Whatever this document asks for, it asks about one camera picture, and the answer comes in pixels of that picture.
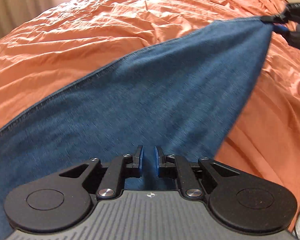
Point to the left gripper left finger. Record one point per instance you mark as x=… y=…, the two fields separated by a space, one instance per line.
x=63 y=199

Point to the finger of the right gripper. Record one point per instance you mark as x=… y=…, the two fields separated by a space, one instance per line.
x=274 y=19
x=279 y=28

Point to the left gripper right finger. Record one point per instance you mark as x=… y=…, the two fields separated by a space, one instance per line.
x=238 y=200

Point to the blue denim jeans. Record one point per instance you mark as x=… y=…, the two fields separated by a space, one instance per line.
x=184 y=95

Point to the orange bed cover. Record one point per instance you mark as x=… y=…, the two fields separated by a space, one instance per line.
x=75 y=38

